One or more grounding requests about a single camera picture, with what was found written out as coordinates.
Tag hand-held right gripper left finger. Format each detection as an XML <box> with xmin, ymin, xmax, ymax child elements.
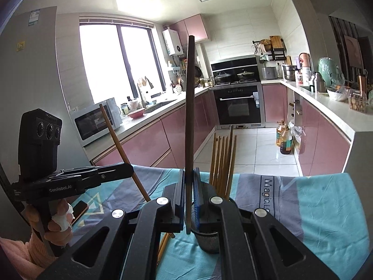
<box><xmin>36</xmin><ymin>168</ymin><xmax>187</xmax><ymax>280</ymax></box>

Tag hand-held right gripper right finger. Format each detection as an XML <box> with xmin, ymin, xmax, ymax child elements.
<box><xmin>193</xmin><ymin>168</ymin><xmax>340</xmax><ymax>280</ymax></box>

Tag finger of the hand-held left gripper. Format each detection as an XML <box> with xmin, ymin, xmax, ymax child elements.
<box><xmin>87</xmin><ymin>163</ymin><xmax>134</xmax><ymax>183</ymax></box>

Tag brown bamboo chopstick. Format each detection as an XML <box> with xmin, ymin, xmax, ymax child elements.
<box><xmin>185</xmin><ymin>35</ymin><xmax>196</xmax><ymax>235</ymax></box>
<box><xmin>99</xmin><ymin>103</ymin><xmax>152</xmax><ymax>203</ymax></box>

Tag black mesh utensil holder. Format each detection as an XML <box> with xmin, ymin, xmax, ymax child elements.
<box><xmin>185</xmin><ymin>197</ymin><xmax>238</xmax><ymax>254</ymax></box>

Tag pile of bamboo chopsticks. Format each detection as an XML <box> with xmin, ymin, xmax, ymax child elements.
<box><xmin>157</xmin><ymin>232</ymin><xmax>175</xmax><ymax>270</ymax></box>

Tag bunch of bamboo chopsticks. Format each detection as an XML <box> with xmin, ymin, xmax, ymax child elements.
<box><xmin>209</xmin><ymin>125</ymin><xmax>237</xmax><ymax>200</ymax></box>

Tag person's left forearm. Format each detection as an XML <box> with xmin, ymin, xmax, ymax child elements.
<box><xmin>0</xmin><ymin>233</ymin><xmax>59</xmax><ymax>279</ymax></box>

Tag person's left hand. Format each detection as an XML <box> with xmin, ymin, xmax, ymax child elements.
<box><xmin>25</xmin><ymin>200</ymin><xmax>74</xmax><ymax>250</ymax></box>

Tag smartphone with brown case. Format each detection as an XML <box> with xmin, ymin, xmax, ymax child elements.
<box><xmin>71</xmin><ymin>201</ymin><xmax>90</xmax><ymax>226</ymax></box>

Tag white microwave oven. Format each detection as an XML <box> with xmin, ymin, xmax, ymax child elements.
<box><xmin>71</xmin><ymin>98</ymin><xmax>123</xmax><ymax>148</ymax></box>

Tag pink base cabinets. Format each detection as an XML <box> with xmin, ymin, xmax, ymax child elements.
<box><xmin>93</xmin><ymin>89</ymin><xmax>218</xmax><ymax>170</ymax></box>
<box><xmin>261</xmin><ymin>82</ymin><xmax>352</xmax><ymax>177</ymax></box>

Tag grey refrigerator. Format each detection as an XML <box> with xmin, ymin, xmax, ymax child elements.
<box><xmin>0</xmin><ymin>6</ymin><xmax>91</xmax><ymax>234</ymax></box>

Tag steel sink faucet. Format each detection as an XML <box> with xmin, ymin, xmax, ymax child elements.
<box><xmin>137</xmin><ymin>83</ymin><xmax>146</xmax><ymax>108</ymax></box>

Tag blue striped tablecloth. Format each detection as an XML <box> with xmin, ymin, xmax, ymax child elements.
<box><xmin>62</xmin><ymin>165</ymin><xmax>370</xmax><ymax>280</ymax></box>

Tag black built-in oven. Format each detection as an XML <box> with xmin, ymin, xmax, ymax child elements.
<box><xmin>213</xmin><ymin>83</ymin><xmax>263</xmax><ymax>129</ymax></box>

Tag kitchen window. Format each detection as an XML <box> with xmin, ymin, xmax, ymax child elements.
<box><xmin>79</xmin><ymin>17</ymin><xmax>165</xmax><ymax>110</ymax></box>

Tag dark cooking oil bottle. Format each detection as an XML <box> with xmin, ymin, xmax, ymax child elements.
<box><xmin>280</xmin><ymin>125</ymin><xmax>293</xmax><ymax>155</ymax></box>

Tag yellow cooking oil bottle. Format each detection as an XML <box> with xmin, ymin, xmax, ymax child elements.
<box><xmin>276</xmin><ymin>120</ymin><xmax>287</xmax><ymax>148</ymax></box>

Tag clear plastic bag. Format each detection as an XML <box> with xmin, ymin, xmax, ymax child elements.
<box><xmin>290</xmin><ymin>125</ymin><xmax>304</xmax><ymax>149</ymax></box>

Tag black wok with lid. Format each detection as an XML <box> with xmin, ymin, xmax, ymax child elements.
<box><xmin>214</xmin><ymin>70</ymin><xmax>233</xmax><ymax>84</ymax></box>

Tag steel pot with glass lid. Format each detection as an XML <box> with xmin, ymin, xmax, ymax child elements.
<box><xmin>237</xmin><ymin>69</ymin><xmax>255</xmax><ymax>81</ymax></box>

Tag white water heater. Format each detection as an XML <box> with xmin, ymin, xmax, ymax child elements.
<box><xmin>162</xmin><ymin>29</ymin><xmax>185</xmax><ymax>56</ymax></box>

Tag black range hood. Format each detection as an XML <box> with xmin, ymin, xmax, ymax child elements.
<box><xmin>210</xmin><ymin>55</ymin><xmax>260</xmax><ymax>86</ymax></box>

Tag large steel stockpot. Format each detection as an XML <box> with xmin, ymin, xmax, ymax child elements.
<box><xmin>282</xmin><ymin>65</ymin><xmax>297</xmax><ymax>81</ymax></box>

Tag steel thermos bottle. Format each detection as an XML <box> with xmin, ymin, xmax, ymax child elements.
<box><xmin>315</xmin><ymin>73</ymin><xmax>326</xmax><ymax>93</ymax></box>

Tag pink kitchen appliance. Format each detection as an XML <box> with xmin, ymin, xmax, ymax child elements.
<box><xmin>299</xmin><ymin>53</ymin><xmax>313</xmax><ymax>76</ymax></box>

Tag wooden cutting board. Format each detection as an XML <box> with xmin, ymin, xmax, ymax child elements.
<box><xmin>269</xmin><ymin>36</ymin><xmax>284</xmax><ymax>50</ymax></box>

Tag clear plastic snack container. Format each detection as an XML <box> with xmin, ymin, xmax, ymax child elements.
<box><xmin>348</xmin><ymin>92</ymin><xmax>368</xmax><ymax>113</ymax></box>

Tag copper tumbler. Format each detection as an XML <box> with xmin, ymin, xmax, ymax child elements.
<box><xmin>358</xmin><ymin>73</ymin><xmax>367</xmax><ymax>97</ymax></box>

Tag pink wall cabinets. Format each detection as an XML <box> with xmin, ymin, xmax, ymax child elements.
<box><xmin>169</xmin><ymin>14</ymin><xmax>209</xmax><ymax>44</ymax></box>

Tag black wall rack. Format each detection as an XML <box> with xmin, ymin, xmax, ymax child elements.
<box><xmin>253</xmin><ymin>36</ymin><xmax>287</xmax><ymax>61</ymax></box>

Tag pink wall picture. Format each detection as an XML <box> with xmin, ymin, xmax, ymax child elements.
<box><xmin>344</xmin><ymin>34</ymin><xmax>363</xmax><ymax>67</ymax></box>

